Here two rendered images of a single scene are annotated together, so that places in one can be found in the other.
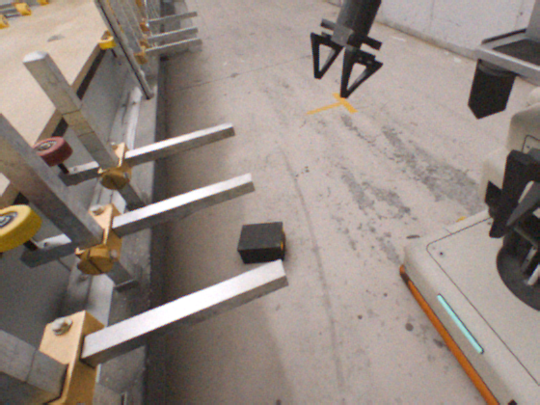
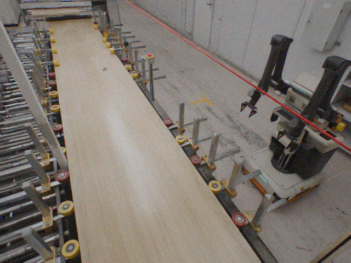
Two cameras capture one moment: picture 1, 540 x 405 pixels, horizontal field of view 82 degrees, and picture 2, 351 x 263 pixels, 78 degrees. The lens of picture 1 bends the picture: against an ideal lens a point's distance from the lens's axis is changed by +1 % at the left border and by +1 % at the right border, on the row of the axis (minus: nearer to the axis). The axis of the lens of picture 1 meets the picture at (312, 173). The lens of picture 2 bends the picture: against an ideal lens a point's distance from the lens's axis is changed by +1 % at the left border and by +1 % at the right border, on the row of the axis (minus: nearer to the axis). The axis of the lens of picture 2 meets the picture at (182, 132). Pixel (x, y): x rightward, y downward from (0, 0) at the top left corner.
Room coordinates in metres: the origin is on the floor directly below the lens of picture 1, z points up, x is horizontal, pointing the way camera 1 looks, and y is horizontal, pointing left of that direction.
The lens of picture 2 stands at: (-0.85, 0.82, 2.06)
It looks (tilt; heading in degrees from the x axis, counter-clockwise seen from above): 41 degrees down; 346
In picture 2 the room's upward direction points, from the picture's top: 3 degrees clockwise
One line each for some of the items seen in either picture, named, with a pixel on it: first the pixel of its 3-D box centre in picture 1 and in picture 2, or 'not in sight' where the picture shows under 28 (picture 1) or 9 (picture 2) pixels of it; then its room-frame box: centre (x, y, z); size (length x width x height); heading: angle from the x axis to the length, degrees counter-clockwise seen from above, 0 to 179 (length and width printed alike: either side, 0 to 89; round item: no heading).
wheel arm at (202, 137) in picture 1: (152, 153); (187, 124); (0.69, 0.41, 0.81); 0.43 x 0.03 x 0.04; 105
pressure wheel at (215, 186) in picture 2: not in sight; (213, 190); (-0.08, 0.40, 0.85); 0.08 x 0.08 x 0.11
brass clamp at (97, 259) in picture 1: (101, 238); (192, 143); (0.41, 0.42, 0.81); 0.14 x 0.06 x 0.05; 15
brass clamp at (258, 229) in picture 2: not in sight; (252, 221); (-0.31, 0.22, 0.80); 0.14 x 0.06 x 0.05; 15
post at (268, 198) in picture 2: not in sight; (258, 218); (-0.34, 0.22, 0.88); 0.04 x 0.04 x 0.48; 15
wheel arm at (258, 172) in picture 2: not in sight; (236, 182); (-0.03, 0.21, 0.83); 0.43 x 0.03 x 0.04; 105
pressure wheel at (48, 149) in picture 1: (60, 164); (168, 125); (0.64, 0.60, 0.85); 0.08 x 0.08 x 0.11
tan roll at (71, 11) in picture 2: not in sight; (67, 11); (4.21, 2.01, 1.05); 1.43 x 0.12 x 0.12; 105
